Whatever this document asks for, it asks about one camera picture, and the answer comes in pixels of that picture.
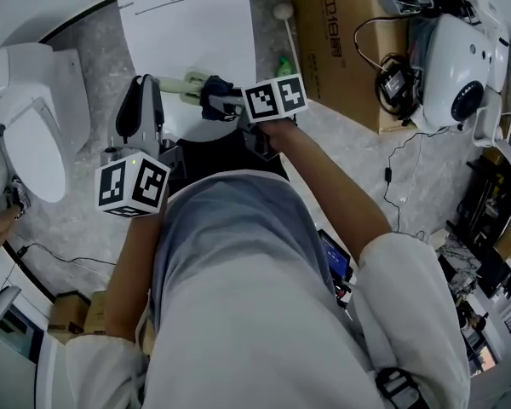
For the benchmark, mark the person's right forearm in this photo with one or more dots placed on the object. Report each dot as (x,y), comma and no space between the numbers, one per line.
(323,177)

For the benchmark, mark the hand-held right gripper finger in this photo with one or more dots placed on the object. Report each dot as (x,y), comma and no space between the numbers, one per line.
(227,102)

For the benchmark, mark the white one-piece tank toilet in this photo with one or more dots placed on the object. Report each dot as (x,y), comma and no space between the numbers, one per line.
(34,143)

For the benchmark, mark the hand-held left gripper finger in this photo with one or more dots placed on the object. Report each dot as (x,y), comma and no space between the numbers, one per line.
(125,117)
(151,113)

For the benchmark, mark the person's left forearm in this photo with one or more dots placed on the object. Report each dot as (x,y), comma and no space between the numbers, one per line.
(128,271)

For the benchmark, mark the person's white jacket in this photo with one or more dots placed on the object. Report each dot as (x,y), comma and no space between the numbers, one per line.
(409,313)

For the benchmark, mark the person's black trousers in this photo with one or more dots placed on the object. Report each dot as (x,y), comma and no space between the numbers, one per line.
(204,156)

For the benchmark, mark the white flat-lid smart toilet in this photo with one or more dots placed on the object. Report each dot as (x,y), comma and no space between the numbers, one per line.
(187,24)

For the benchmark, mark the pale green scrub brush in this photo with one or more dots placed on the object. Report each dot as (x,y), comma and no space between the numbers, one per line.
(174,84)

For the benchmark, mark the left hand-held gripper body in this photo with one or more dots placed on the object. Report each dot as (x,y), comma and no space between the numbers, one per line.
(149,186)

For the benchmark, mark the white handheld device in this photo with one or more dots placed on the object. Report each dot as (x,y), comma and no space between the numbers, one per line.
(4,305)

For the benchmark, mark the green cleaner bottle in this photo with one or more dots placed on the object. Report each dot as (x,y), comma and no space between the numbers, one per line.
(286,67)

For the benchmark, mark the dark blue knitted cloth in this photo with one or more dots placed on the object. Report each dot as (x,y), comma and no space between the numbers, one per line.
(213,90)

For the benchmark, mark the person's grey shirt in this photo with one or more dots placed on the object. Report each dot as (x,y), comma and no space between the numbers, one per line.
(238,292)

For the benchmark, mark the small cardboard box dark patch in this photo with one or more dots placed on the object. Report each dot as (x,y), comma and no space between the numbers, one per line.
(66,309)

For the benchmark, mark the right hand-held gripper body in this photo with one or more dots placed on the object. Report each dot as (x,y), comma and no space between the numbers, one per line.
(264,100)

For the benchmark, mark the white armrest frame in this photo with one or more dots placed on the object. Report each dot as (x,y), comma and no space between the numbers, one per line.
(489,122)

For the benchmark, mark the white ball-tipped stick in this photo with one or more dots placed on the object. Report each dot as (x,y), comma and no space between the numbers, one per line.
(282,12)

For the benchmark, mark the white dome device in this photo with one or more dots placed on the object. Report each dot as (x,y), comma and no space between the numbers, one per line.
(451,66)

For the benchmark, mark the black metal rack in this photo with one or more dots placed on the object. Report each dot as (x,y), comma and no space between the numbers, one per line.
(485,228)

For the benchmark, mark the large brown cardboard box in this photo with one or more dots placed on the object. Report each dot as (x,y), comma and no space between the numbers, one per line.
(332,79)

